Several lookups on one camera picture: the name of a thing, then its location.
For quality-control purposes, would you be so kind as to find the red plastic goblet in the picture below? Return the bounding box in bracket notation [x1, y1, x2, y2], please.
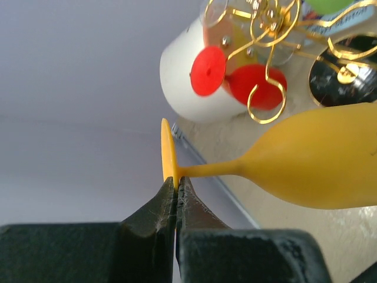
[190, 46, 282, 110]

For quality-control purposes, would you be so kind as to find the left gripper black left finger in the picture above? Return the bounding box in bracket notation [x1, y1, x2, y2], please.
[1, 178, 176, 282]

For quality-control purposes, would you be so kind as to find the colourful children's book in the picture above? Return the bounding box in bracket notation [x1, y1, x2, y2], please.
[303, 1, 376, 36]

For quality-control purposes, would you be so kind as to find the white orange cylinder appliance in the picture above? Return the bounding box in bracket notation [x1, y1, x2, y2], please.
[160, 18, 246, 123]

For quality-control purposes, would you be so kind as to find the clear wine glass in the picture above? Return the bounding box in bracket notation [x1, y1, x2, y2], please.
[200, 1, 303, 66]

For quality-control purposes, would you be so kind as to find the orange plastic goblet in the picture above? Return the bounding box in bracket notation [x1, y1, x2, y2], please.
[161, 103, 376, 209]

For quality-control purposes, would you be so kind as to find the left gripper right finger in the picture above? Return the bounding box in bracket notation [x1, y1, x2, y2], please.
[176, 177, 332, 282]

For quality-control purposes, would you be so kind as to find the green goblet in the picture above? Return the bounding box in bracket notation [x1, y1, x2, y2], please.
[303, 0, 353, 15]

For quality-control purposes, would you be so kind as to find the gold wine glass rack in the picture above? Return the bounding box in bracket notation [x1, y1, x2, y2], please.
[190, 1, 376, 124]

